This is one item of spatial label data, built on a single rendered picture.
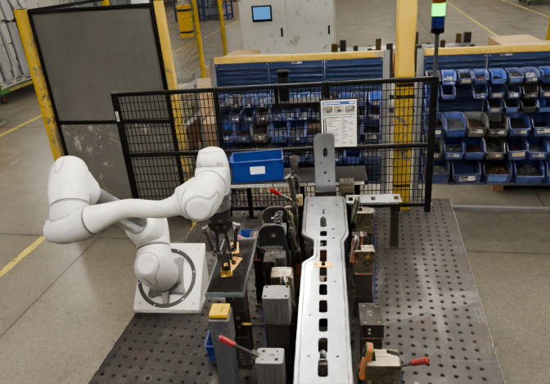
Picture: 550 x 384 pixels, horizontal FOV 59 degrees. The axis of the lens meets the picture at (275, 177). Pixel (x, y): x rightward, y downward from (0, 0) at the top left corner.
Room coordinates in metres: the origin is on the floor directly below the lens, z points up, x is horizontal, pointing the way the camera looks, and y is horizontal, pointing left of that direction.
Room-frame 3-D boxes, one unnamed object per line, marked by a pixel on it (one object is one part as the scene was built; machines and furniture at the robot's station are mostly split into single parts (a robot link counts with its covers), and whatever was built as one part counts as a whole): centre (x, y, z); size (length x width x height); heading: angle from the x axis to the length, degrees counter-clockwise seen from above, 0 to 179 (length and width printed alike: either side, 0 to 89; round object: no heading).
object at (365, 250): (1.80, -0.36, 0.87); 0.12 x 0.09 x 0.35; 83
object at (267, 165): (2.70, 0.10, 1.09); 0.30 x 0.17 x 0.13; 89
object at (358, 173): (2.68, -0.09, 1.01); 0.90 x 0.22 x 0.03; 83
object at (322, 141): (2.48, -0.28, 1.17); 0.12 x 0.01 x 0.34; 83
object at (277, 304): (1.45, 0.03, 0.90); 0.13 x 0.10 x 0.41; 83
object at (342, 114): (2.76, -0.40, 1.30); 0.23 x 0.02 x 0.31; 83
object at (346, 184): (2.48, -0.40, 0.88); 0.08 x 0.08 x 0.36; 83
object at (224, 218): (1.46, 0.20, 1.41); 0.08 x 0.07 x 0.09; 93
